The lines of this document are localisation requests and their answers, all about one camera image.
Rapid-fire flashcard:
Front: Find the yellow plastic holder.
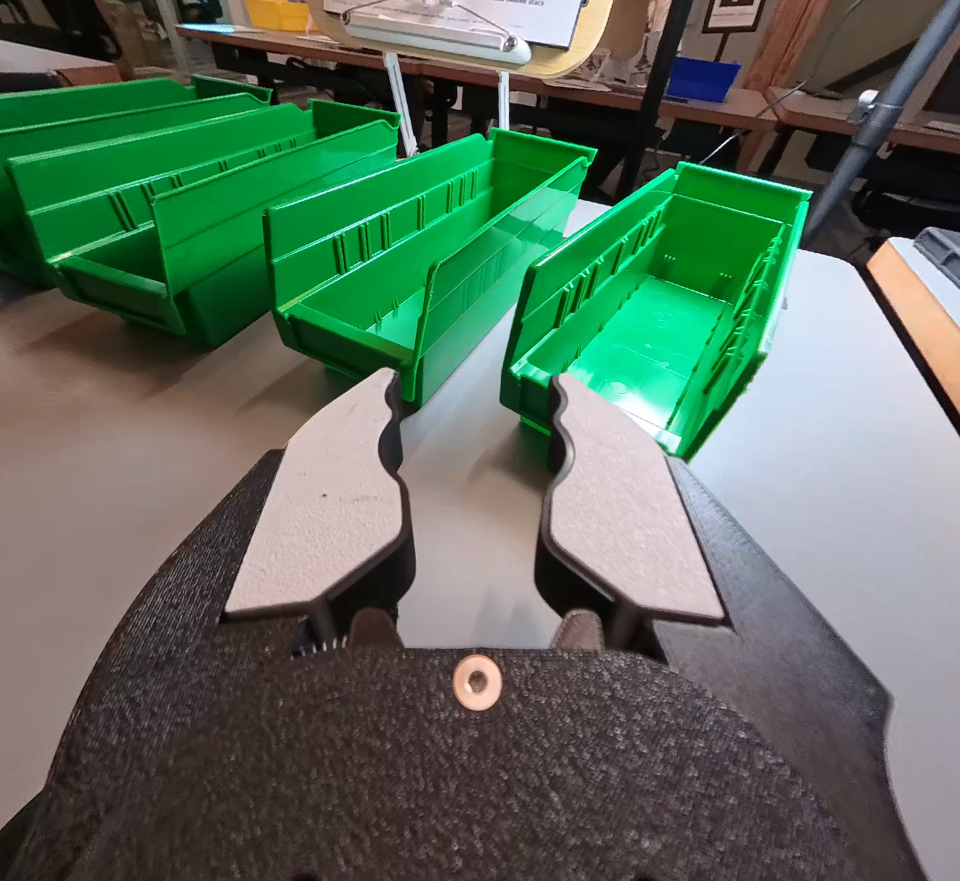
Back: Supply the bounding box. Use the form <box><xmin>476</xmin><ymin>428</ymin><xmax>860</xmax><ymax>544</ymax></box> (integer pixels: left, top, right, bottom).
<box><xmin>246</xmin><ymin>0</ymin><xmax>313</xmax><ymax>33</ymax></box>

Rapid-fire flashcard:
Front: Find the instruction sheet on board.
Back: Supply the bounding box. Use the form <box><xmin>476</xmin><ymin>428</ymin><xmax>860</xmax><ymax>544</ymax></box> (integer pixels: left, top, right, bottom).
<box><xmin>306</xmin><ymin>0</ymin><xmax>625</xmax><ymax>80</ymax></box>

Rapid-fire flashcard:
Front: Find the blue box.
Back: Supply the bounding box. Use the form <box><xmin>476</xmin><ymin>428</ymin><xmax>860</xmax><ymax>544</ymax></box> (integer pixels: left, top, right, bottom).
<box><xmin>666</xmin><ymin>56</ymin><xmax>742</xmax><ymax>104</ymax></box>

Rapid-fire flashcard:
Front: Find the dark grey crate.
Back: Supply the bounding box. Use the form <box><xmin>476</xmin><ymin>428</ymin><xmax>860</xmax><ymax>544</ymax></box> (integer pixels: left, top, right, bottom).
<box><xmin>911</xmin><ymin>224</ymin><xmax>960</xmax><ymax>291</ymax></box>

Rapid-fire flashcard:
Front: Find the green plastic bin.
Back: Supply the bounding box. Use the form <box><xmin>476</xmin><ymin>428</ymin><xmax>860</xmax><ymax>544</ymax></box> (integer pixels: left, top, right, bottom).
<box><xmin>262</xmin><ymin>128</ymin><xmax>599</xmax><ymax>406</ymax></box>
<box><xmin>0</xmin><ymin>74</ymin><xmax>273</xmax><ymax>291</ymax></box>
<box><xmin>499</xmin><ymin>161</ymin><xmax>813</xmax><ymax>464</ymax></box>
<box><xmin>6</xmin><ymin>98</ymin><xmax>404</xmax><ymax>350</ymax></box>

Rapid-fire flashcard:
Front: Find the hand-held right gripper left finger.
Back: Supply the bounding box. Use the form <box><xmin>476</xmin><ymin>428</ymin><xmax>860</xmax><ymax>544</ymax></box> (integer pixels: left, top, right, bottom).
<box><xmin>223</xmin><ymin>368</ymin><xmax>417</xmax><ymax>642</ymax></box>

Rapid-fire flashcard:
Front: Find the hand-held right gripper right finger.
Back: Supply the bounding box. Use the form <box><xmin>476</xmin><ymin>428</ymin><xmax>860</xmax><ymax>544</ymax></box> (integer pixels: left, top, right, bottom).
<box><xmin>534</xmin><ymin>374</ymin><xmax>729</xmax><ymax>650</ymax></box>

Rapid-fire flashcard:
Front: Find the wooden beam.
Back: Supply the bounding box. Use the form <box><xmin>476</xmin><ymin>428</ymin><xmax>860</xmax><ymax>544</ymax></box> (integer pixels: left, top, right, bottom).
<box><xmin>742</xmin><ymin>0</ymin><xmax>858</xmax><ymax>93</ymax></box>

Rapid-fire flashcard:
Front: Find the black metal pole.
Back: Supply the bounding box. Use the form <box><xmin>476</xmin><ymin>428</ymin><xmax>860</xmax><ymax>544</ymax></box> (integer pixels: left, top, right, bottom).
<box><xmin>615</xmin><ymin>0</ymin><xmax>721</xmax><ymax>181</ymax></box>

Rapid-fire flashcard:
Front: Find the grey desk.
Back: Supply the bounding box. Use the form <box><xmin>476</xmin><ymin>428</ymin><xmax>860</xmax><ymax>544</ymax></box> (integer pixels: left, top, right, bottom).
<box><xmin>0</xmin><ymin>200</ymin><xmax>960</xmax><ymax>881</ymax></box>

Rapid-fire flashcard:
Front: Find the brown edged table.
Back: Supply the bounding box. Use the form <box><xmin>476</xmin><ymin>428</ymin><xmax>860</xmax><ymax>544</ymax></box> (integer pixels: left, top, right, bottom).
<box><xmin>0</xmin><ymin>37</ymin><xmax>125</xmax><ymax>89</ymax></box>

